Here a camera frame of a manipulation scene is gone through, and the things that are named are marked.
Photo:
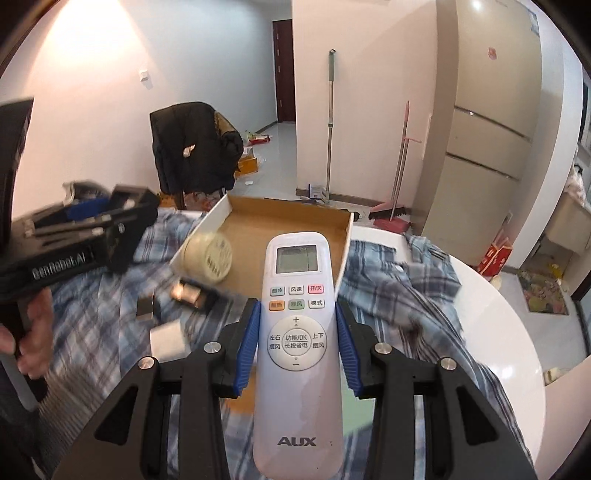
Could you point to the bathroom vanity cabinet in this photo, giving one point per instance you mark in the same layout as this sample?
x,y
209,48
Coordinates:
x,y
570,221

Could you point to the white charger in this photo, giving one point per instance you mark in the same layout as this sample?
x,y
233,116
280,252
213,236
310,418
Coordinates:
x,y
168,340

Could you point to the pink broom with dustpan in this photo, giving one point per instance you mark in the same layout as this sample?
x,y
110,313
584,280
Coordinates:
x,y
399,184

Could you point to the white remote control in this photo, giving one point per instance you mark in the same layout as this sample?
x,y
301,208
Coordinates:
x,y
295,369

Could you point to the blue plaid cloth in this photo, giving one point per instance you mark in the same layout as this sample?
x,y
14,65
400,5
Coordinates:
x,y
406,295

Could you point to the chair with black jacket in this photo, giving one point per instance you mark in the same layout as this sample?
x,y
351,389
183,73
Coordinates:
x,y
194,147

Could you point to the beige refrigerator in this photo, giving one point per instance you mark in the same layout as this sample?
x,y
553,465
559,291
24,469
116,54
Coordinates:
x,y
489,138

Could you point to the white light switch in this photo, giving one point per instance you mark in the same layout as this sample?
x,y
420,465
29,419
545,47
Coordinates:
x,y
145,76

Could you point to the person's left hand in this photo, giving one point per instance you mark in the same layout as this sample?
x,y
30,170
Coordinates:
x,y
41,332

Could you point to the dark brown door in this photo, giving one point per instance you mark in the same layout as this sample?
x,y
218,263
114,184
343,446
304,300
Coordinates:
x,y
284,74

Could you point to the small black box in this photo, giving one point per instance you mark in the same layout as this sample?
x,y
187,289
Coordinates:
x,y
194,294

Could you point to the red box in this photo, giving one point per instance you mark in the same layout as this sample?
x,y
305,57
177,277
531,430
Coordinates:
x,y
495,258

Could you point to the cream round tin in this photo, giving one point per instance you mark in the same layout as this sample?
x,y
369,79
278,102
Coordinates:
x,y
207,256

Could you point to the orange cardboard box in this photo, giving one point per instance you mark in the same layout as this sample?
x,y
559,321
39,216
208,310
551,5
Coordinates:
x,y
247,166

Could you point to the shallow cardboard box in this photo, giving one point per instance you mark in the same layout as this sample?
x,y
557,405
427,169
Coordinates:
x,y
258,221

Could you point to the small silver box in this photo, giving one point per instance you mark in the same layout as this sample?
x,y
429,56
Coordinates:
x,y
145,308

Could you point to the patterned floor rug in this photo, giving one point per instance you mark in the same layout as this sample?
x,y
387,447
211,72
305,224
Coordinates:
x,y
542,293

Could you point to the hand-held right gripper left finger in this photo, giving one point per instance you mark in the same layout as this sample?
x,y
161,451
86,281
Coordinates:
x,y
247,344

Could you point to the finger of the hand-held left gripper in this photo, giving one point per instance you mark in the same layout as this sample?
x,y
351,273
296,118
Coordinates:
x,y
134,217
87,208

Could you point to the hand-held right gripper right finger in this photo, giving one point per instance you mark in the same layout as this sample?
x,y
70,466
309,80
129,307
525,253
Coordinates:
x,y
347,346

